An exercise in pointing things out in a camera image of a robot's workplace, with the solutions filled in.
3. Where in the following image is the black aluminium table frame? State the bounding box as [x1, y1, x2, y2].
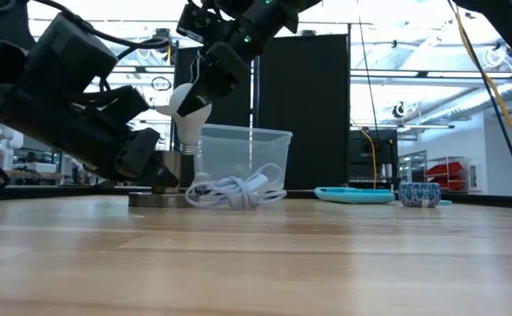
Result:
[0, 183, 512, 211]

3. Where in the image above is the wooden workbench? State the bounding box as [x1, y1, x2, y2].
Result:
[5, 168, 66, 183]

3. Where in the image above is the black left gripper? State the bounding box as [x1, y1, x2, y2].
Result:
[0, 84, 181, 189]

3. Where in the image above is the white lamp power cord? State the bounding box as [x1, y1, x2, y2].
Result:
[184, 162, 288, 211]

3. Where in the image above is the black equipment cabinet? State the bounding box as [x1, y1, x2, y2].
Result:
[350, 129, 400, 190]

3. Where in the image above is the yellow cable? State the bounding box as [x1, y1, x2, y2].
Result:
[454, 8, 512, 176]
[359, 126, 379, 190]

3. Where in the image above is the red bin shelf rack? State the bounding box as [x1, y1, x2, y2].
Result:
[425, 160, 470, 193]

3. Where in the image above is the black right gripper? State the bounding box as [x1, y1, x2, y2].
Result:
[176, 2, 299, 118]

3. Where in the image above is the black partition panel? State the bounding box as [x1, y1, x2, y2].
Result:
[174, 33, 351, 190]

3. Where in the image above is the blue patterned bowl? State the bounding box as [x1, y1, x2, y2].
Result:
[398, 182, 443, 209]

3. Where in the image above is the black white ceiling fixture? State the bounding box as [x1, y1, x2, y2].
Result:
[391, 101, 411, 119]

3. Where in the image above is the white lightbulb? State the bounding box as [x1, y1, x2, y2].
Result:
[167, 83, 213, 156]

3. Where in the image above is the brass lamp socket base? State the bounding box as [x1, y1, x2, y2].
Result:
[127, 150, 195, 209]

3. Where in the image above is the turquoise calculator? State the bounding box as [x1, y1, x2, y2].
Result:
[314, 186, 396, 205]

